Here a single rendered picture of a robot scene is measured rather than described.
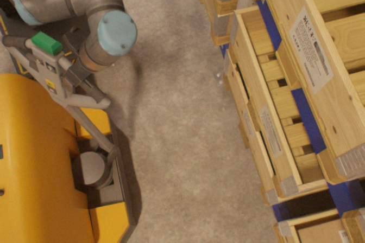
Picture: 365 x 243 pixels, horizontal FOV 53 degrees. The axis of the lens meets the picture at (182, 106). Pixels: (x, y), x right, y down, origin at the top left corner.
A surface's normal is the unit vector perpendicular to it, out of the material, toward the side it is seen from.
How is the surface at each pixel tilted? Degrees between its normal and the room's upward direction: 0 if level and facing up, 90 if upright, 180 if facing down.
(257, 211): 0
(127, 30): 35
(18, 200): 14
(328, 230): 0
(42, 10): 55
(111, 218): 22
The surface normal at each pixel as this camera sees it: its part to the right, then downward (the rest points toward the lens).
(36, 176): 0.89, -0.35
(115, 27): 0.54, -0.14
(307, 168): -0.02, -0.33
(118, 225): 0.34, -0.40
